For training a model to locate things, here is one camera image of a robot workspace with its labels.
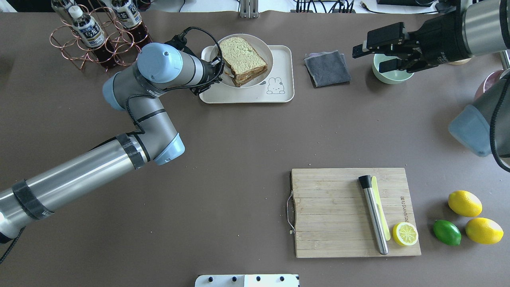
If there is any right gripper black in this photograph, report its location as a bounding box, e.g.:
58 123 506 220
352 9 472 73

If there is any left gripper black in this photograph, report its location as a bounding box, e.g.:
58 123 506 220
164 26 226 95

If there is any bread slice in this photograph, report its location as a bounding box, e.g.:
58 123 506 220
219 37 268 78
224 65 268 87

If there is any white round plate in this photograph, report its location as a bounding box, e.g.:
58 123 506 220
218 34 273 88

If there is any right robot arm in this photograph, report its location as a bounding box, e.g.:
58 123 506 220
352 0 509 161

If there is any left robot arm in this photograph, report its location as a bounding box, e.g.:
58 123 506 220
0 27 224 244

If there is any cream rabbit tray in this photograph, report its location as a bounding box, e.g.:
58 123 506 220
199 45 295 104

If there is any green ceramic bowl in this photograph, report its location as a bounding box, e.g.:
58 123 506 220
372 54 415 84

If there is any grey folded cloth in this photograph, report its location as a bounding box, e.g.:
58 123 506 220
304 50 351 88

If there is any tea bottle lower left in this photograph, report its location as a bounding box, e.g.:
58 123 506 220
111 0 152 49

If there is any tea bottle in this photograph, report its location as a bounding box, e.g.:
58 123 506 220
69 5 117 69
51 0 76 24
111 0 152 49

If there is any pink ice bowl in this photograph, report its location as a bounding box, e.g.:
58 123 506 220
474 69 505 100

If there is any steel cylinder muddler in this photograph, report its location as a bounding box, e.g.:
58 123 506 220
359 175 389 256

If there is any tea bottle upper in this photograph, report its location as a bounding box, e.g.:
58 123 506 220
69 5 117 69

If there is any yellow plastic knife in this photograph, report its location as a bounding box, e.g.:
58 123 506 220
371 175 390 241

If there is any wooden cutting board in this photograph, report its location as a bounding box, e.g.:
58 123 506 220
291 167 416 258

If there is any tea bottle lower right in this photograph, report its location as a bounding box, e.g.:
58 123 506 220
51 0 76 24

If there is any yellow lemon upper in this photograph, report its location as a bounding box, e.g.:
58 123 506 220
447 190 483 217

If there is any yellow lemon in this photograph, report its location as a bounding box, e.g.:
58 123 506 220
465 218 504 245
447 190 483 217

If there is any half lemon slice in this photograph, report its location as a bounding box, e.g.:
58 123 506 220
392 222 418 246

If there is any green lime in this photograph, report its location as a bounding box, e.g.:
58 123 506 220
432 220 461 246

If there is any yellow lemon lower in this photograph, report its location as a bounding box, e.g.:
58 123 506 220
465 218 504 245

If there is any aluminium frame post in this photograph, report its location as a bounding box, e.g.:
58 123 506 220
239 0 259 19

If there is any copper wire bottle rack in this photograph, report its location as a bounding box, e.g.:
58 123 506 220
50 0 152 70

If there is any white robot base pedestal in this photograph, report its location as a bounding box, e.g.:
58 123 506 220
194 274 300 287

